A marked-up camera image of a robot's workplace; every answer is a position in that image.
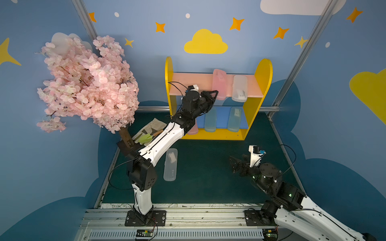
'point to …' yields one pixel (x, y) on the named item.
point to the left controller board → (144, 234)
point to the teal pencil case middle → (210, 124)
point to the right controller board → (270, 234)
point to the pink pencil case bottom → (194, 130)
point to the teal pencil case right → (234, 119)
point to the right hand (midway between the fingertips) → (238, 155)
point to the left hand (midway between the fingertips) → (219, 89)
